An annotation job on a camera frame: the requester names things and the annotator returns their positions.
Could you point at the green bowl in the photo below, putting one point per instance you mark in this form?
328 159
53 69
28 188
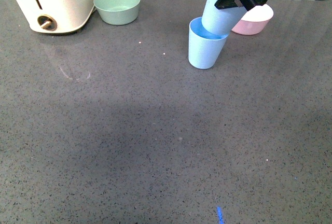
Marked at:
117 12

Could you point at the blue cup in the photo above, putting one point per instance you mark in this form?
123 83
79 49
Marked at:
203 47
220 20

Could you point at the pink bowl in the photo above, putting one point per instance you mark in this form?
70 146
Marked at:
254 21

